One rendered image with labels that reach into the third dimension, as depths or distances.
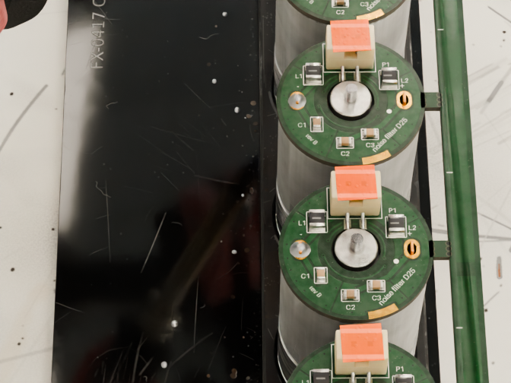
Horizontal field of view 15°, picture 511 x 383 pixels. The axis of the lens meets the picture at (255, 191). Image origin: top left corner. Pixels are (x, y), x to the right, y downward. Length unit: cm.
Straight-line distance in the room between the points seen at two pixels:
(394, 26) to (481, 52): 7
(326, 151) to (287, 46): 4
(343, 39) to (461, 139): 3
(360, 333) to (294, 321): 2
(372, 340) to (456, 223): 3
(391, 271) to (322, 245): 1
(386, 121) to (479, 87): 8
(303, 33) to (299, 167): 3
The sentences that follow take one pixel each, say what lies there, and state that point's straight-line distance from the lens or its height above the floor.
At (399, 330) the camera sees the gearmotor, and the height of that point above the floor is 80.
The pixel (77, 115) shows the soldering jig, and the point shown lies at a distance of 39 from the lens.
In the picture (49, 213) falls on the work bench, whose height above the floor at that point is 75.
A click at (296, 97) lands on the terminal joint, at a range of 33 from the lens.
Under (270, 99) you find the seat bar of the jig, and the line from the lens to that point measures 37.
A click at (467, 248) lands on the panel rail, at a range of 32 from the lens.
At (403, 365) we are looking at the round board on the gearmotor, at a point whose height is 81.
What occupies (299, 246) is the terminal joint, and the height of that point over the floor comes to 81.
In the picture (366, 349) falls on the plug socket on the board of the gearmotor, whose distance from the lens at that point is 30.
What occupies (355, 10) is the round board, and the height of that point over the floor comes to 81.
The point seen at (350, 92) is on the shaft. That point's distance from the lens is 32.
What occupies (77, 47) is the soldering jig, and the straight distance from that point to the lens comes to 39.
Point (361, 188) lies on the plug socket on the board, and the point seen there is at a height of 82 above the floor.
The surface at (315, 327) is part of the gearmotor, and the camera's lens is 32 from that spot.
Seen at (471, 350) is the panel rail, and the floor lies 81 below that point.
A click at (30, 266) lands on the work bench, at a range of 38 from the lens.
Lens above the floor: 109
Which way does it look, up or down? 62 degrees down
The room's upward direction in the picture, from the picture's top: straight up
